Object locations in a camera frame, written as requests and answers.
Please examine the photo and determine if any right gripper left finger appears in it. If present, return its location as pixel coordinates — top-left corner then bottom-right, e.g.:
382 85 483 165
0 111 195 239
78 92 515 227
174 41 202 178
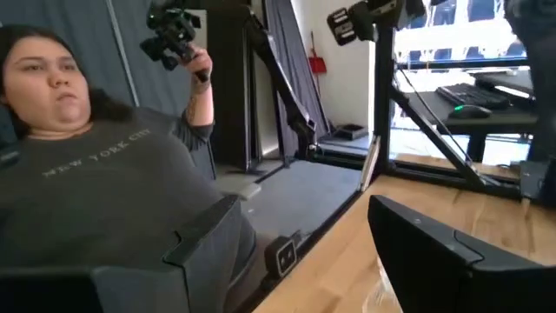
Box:
93 194 242 313

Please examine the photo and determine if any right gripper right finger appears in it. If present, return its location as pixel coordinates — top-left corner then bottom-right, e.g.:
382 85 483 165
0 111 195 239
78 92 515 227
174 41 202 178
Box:
367 195 556 313

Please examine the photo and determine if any clear glass candle holder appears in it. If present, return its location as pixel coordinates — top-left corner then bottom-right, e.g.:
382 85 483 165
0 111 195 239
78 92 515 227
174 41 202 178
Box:
361 256 401 313

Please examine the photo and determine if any light grey pad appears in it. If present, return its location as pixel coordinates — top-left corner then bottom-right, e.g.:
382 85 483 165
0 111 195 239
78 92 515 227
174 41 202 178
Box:
212 178 262 202

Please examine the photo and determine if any person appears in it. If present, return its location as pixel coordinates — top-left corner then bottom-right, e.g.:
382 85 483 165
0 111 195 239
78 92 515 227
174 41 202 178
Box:
0 23 257 313

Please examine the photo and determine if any black computer mouse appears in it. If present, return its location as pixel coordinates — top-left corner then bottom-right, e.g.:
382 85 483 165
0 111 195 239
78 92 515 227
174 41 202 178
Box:
447 103 493 121

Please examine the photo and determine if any black desk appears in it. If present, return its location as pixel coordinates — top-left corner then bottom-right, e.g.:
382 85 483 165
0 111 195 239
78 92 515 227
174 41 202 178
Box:
401 69 539 163

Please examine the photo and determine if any black floor tray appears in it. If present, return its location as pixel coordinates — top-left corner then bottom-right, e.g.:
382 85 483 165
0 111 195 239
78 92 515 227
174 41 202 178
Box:
332 123 370 142

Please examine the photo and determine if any black keyboard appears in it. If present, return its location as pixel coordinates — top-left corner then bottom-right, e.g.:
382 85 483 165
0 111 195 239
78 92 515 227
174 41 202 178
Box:
435 82 512 111

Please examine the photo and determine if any person's hand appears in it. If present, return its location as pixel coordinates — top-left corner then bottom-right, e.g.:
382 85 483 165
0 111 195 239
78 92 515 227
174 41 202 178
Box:
180 42 215 86

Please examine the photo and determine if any grey curtain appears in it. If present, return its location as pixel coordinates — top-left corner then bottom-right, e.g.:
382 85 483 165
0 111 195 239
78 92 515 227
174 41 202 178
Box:
264 0 331 160

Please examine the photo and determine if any red dustpan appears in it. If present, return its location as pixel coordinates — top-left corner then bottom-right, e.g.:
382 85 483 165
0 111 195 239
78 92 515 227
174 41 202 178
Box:
307 30 328 75

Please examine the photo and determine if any black frame end connector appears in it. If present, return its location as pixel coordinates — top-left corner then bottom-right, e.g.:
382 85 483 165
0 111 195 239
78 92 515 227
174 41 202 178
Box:
263 236 299 279

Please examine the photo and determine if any white frame post plate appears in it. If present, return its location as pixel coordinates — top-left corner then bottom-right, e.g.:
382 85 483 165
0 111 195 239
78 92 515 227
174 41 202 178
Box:
359 134 382 192

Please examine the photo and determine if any black aluminium table frame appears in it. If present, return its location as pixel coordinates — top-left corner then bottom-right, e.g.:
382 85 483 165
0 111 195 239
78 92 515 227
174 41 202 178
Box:
236 21 529 313

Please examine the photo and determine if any black stand post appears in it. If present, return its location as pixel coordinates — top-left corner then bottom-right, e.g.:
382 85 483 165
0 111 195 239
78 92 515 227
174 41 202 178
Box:
206 0 261 173

